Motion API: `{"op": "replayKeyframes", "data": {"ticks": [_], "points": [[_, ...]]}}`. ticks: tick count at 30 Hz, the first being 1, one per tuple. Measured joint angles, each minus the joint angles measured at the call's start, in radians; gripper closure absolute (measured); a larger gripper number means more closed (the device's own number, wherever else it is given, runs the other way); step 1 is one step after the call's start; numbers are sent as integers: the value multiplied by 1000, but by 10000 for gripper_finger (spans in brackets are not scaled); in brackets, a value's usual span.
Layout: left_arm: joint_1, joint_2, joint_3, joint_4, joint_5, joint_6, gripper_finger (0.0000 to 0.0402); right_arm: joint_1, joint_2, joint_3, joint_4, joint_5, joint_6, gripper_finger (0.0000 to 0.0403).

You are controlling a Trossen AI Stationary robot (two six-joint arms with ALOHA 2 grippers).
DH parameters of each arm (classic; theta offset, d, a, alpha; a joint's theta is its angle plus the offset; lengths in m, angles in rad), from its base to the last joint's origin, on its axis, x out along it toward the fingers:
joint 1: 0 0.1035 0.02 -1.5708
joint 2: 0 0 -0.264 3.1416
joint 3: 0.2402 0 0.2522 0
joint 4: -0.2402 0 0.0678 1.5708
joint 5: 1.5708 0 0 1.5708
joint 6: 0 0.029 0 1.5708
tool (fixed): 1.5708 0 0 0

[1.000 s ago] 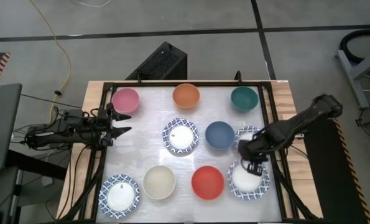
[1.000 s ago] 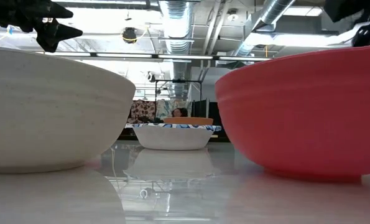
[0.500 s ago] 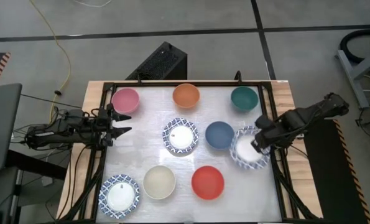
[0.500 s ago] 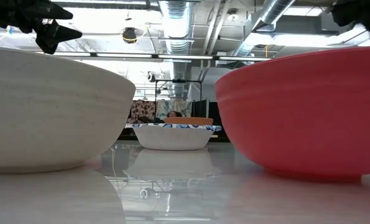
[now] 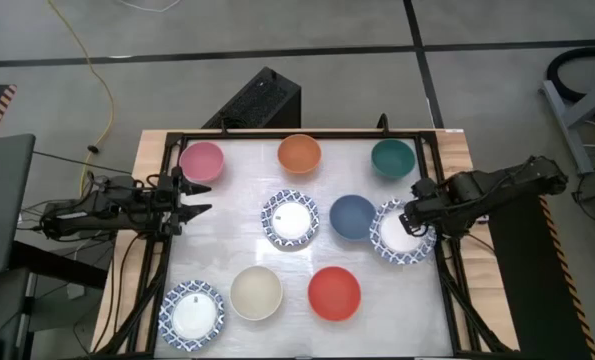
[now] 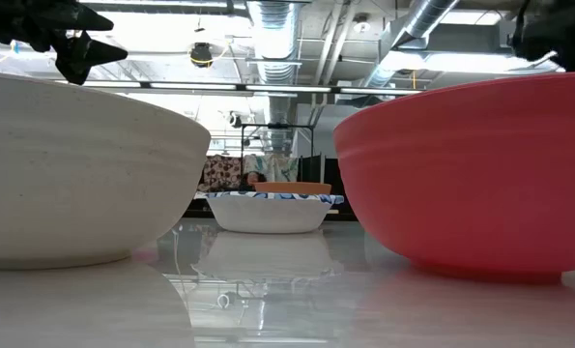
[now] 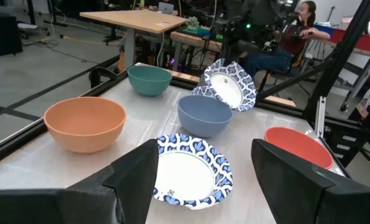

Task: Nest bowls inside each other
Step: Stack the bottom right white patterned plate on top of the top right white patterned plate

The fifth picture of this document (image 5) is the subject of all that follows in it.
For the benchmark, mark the pink bowl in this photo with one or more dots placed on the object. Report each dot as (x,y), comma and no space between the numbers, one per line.
(203,161)

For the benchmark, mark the cream bowl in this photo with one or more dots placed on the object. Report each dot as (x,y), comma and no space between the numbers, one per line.
(256,292)

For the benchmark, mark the orange bowl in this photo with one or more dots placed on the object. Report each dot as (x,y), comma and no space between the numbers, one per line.
(299,152)

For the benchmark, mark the black computer tower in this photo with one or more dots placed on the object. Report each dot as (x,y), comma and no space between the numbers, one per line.
(259,97)

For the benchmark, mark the blue bowl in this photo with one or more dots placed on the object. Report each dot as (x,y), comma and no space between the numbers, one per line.
(352,216)

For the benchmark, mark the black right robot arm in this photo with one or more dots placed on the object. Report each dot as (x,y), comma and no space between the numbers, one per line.
(497,185)

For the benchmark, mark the white table surface sheet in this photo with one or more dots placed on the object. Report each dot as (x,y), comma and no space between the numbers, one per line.
(277,260)

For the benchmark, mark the black metal table frame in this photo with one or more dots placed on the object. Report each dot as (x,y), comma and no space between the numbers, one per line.
(302,134)

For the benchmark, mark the teal bowl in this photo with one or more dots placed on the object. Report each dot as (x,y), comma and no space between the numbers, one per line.
(393,157)

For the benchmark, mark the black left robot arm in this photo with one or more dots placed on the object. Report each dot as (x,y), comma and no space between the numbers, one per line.
(102,207)

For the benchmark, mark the grey metal stand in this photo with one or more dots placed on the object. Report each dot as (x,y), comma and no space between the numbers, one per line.
(572,117)

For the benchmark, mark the blue patterned white plate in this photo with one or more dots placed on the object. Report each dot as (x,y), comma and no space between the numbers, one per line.
(192,317)
(397,245)
(290,220)

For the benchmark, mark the grey monitor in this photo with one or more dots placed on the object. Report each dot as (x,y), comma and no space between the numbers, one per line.
(2,200)

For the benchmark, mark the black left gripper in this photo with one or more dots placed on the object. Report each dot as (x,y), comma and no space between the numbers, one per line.
(164,200)

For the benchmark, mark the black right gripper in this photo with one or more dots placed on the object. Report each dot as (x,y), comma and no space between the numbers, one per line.
(424,200)

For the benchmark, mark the red bowl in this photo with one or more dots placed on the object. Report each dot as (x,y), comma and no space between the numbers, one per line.
(334,293)

